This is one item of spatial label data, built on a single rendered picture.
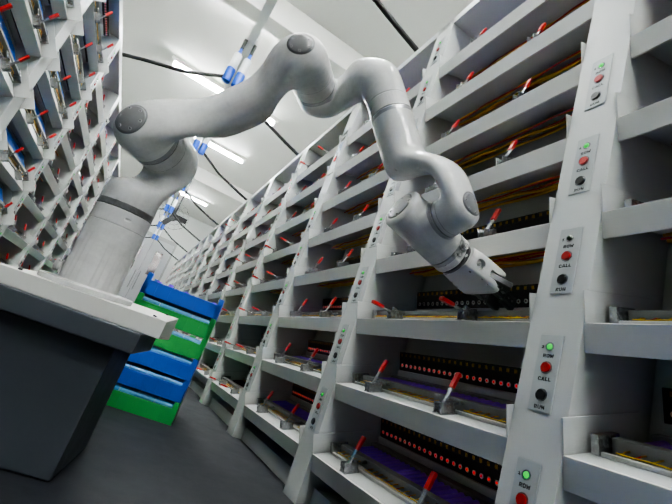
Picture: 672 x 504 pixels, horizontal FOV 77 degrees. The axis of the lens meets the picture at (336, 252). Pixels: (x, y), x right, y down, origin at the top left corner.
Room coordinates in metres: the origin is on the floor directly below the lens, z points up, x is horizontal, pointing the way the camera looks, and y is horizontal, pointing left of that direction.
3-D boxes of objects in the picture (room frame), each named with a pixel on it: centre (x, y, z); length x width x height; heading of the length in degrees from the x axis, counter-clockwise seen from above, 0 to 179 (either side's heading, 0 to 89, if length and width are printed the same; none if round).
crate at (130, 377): (1.76, 0.51, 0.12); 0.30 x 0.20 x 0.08; 101
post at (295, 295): (1.99, 0.07, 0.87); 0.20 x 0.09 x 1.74; 112
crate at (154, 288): (1.76, 0.51, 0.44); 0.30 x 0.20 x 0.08; 101
